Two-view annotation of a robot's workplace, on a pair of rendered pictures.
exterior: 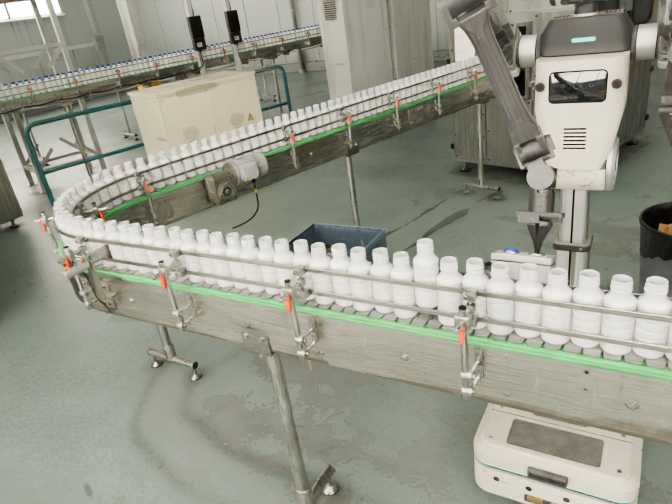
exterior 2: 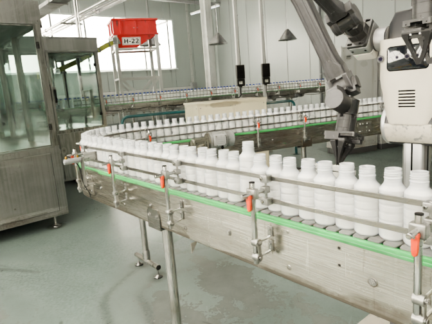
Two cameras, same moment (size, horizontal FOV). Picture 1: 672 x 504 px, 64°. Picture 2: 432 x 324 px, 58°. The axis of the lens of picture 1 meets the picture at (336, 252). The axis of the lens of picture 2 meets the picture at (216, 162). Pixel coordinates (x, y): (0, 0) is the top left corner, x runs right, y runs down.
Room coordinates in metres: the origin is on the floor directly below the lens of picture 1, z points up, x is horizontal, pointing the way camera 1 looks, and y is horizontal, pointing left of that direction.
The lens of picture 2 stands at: (-0.08, -0.48, 1.37)
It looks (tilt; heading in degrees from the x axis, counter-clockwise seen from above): 11 degrees down; 18
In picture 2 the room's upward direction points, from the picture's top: 4 degrees counter-clockwise
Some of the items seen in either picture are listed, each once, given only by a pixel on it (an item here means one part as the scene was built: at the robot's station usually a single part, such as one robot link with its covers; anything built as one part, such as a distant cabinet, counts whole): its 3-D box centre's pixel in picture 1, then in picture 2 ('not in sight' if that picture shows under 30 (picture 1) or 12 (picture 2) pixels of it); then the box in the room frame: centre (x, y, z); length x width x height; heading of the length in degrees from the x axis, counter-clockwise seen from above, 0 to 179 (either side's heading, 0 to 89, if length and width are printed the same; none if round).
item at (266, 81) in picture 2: (232, 28); (265, 74); (7.75, 0.90, 1.55); 0.17 x 0.15 x 0.42; 129
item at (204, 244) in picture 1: (208, 256); (141, 159); (1.49, 0.38, 1.08); 0.06 x 0.06 x 0.17
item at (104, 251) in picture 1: (98, 285); (86, 176); (1.67, 0.82, 0.96); 0.23 x 0.10 x 0.27; 147
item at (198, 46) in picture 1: (196, 34); (240, 76); (7.40, 1.33, 1.55); 0.17 x 0.15 x 0.42; 129
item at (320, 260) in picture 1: (322, 273); (193, 168); (1.27, 0.04, 1.08); 0.06 x 0.06 x 0.17
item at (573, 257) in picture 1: (570, 291); not in sight; (1.53, -0.76, 0.74); 0.11 x 0.11 x 0.40; 57
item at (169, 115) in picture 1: (206, 140); (227, 139); (5.61, 1.15, 0.59); 1.10 x 0.62 x 1.18; 129
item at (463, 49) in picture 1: (464, 42); not in sight; (4.98, -1.39, 1.22); 0.23 x 0.04 x 0.32; 39
